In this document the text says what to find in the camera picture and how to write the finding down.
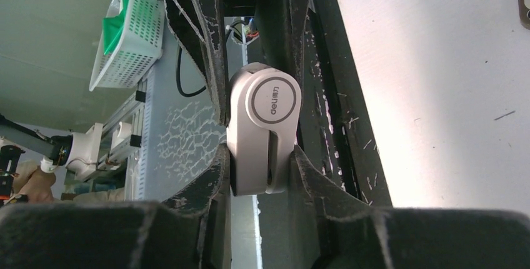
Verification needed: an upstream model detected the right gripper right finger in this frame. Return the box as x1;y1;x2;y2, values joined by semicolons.
287;146;529;268

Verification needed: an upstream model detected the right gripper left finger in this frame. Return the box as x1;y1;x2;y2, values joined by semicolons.
1;145;231;268

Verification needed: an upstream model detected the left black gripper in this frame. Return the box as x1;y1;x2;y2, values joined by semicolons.
164;0;309;126

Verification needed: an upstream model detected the right green circuit board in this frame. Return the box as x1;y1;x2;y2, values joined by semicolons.
226;17;259;45

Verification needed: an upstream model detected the white plastic basket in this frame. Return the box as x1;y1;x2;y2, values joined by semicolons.
89;0;164;91

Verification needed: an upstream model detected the background person hand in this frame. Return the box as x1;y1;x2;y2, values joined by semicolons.
13;160;56;203

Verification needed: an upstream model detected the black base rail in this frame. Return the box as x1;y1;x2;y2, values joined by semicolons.
244;0;394;269

